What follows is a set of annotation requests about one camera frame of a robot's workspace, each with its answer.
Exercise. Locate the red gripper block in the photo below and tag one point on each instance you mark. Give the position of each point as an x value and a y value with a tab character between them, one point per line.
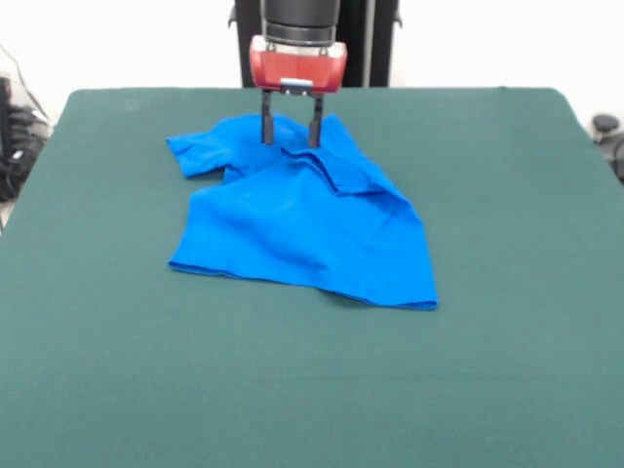
297	68

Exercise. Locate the blue shirt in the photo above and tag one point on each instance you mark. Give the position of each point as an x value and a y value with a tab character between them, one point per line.
302	229

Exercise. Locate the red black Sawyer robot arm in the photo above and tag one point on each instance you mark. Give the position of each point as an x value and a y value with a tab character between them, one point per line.
300	19

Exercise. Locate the dark green table cloth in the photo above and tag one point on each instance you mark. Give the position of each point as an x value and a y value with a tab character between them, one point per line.
390	380

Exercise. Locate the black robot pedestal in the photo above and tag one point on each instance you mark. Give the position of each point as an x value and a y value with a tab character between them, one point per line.
370	44

